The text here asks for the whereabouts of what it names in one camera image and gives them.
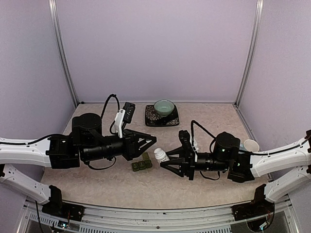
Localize front aluminium rail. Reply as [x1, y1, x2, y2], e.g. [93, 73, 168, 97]
[19, 191, 299, 233]

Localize aluminium frame post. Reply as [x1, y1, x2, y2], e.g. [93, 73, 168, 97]
[235, 0, 264, 108]
[48, 0, 79, 108]

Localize white pill bottle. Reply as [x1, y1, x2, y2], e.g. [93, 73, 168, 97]
[154, 148, 170, 164]

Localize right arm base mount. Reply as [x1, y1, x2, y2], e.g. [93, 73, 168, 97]
[231, 184, 275, 221]

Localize left aluminium frame post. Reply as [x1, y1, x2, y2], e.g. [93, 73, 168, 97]
[48, 0, 79, 108]

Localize light blue mug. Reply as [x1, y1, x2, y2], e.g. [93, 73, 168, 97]
[240, 139, 259, 152]

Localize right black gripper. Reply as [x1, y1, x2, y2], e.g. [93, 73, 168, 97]
[160, 146, 230, 181]

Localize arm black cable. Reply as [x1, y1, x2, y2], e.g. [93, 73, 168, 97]
[190, 120, 219, 146]
[101, 94, 122, 119]

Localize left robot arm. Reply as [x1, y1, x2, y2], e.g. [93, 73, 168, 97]
[0, 113, 156, 216]

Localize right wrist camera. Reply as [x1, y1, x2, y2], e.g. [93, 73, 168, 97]
[178, 130, 199, 151]

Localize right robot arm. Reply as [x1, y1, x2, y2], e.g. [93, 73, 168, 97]
[160, 131, 311, 216]

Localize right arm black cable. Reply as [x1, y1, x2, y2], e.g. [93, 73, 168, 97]
[190, 120, 219, 146]

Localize right aluminium frame post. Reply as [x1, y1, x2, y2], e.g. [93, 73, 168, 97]
[235, 0, 264, 108]

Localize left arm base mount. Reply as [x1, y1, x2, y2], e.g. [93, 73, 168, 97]
[42, 185, 85, 222]

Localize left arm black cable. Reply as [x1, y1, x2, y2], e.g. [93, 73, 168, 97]
[101, 94, 122, 119]

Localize green three-compartment pill box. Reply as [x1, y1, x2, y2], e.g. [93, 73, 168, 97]
[131, 152, 153, 172]

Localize celadon green bowl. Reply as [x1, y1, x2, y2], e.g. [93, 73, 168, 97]
[154, 100, 175, 116]

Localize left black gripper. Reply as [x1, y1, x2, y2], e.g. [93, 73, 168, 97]
[82, 129, 157, 163]

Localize black floral square plate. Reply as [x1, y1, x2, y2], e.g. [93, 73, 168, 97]
[145, 105, 180, 127]

